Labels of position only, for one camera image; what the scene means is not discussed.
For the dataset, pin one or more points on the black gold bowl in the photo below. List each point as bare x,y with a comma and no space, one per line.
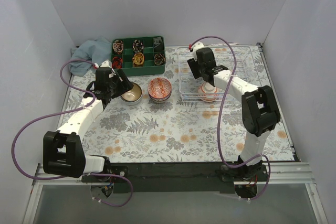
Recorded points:
134,94

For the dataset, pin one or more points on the brown checker pattern bowl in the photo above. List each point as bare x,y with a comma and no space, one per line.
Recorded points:
159,102

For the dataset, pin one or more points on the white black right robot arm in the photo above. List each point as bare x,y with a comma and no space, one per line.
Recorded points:
260,112

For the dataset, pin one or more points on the pink black rolled band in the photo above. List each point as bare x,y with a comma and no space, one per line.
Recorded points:
118,47

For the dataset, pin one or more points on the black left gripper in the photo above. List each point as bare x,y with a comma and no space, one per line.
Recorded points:
118,83

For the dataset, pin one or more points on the plain white bowl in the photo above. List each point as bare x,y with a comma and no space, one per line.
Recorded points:
130,103

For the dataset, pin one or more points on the black white rolled band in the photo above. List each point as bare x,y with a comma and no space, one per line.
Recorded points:
137,46

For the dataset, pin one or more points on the green compartment organizer tray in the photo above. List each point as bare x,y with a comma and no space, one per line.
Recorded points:
148,68

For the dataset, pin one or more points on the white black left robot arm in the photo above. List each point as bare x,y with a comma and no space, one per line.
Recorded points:
63,153

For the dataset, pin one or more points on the brown floral rolled band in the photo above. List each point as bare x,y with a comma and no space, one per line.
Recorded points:
159,59

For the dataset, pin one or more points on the orange black rolled band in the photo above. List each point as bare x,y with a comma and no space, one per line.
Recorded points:
117,62

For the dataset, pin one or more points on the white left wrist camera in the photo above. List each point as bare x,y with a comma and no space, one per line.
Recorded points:
106,63

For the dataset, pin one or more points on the light blue denim cloth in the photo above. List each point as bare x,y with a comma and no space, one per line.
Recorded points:
96,51

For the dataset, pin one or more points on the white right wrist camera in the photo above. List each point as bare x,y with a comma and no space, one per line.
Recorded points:
194,48

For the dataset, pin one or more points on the yellow rolled band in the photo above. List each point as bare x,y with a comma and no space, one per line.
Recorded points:
138,59

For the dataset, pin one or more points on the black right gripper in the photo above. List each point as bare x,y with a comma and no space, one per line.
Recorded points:
194,68

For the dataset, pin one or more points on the blue triangle pattern bowl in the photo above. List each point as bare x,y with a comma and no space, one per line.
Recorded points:
160,99

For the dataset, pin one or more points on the red diamond pattern bowl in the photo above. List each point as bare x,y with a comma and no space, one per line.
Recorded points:
159,87

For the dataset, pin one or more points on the white orange ring bowl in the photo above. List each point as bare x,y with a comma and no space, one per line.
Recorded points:
207,92

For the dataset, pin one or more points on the white wire dish rack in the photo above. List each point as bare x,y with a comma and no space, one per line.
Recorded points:
250,68

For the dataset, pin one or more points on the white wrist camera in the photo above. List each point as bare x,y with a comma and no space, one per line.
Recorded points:
106,63
194,48

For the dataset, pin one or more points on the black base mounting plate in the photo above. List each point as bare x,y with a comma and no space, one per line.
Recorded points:
178,177

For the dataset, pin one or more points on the grey folded item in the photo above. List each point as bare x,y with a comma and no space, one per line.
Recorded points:
158,44

